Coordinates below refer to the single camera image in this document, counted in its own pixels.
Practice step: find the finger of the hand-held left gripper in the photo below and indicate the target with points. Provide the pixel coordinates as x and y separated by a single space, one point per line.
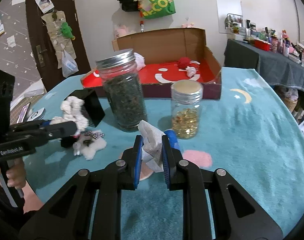
45 122
62 128

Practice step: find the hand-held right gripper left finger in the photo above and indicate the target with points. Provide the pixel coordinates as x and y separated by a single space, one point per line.
139 160

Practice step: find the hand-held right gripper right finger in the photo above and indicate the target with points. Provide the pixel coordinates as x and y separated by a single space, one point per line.
165 162

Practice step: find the black scrunchie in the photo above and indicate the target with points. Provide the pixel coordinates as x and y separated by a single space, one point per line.
67 143

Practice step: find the beige round powder puff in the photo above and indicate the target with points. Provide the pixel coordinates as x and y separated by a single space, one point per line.
145 175

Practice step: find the cream lace scrunchie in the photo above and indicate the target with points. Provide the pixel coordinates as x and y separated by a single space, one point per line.
72 107

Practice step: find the grey white mesh pouch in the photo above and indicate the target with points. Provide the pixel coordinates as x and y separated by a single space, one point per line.
152 140

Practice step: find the blue bandage roll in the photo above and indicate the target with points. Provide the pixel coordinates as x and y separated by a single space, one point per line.
172 138

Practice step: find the white fluffy star hair clip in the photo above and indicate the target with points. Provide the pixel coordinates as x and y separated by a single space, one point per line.
92 147

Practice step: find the white cloth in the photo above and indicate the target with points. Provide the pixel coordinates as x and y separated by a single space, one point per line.
191 71

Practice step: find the white mesh bath pouf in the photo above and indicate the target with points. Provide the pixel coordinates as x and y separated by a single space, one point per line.
140 60

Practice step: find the red knitted pouch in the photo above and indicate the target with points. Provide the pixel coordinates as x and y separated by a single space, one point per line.
183 63

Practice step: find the cardboard box red inside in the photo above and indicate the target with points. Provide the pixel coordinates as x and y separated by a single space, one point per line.
162 45

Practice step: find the person's left forearm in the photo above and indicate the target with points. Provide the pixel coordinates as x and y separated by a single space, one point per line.
33 200

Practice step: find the person's left hand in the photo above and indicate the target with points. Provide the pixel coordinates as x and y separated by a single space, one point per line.
17 176

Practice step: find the white small case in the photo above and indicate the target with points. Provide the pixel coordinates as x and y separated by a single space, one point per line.
35 115

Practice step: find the smartphone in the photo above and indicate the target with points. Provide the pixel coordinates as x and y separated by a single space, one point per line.
23 112

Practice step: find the black square box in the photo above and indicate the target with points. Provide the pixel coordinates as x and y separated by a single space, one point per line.
97 110

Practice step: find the short jar gold capsules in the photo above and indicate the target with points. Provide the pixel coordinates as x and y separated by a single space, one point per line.
185 120

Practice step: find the clear plastic bag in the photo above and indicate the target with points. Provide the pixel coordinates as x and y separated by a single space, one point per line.
69 66

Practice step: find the tall glass jar dried leaves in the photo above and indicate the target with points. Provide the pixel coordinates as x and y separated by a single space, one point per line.
124 100

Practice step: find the brown door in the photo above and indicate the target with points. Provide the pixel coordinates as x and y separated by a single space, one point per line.
34 30

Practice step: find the beige hanging door organizer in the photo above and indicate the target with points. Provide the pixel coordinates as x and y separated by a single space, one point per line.
57 37

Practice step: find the green plush toy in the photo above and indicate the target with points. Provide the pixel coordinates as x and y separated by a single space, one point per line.
67 30

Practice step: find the round picture door sticker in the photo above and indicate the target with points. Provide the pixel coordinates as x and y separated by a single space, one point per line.
44 3

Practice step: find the pink white plush toy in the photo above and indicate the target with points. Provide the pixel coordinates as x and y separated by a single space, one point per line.
188 25

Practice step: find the red plastic tray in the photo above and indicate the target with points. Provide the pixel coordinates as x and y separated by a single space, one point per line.
262 45

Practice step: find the side table with toiletries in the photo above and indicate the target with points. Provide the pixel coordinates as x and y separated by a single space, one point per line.
274 40

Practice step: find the wall mirror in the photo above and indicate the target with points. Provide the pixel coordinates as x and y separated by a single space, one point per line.
226 10

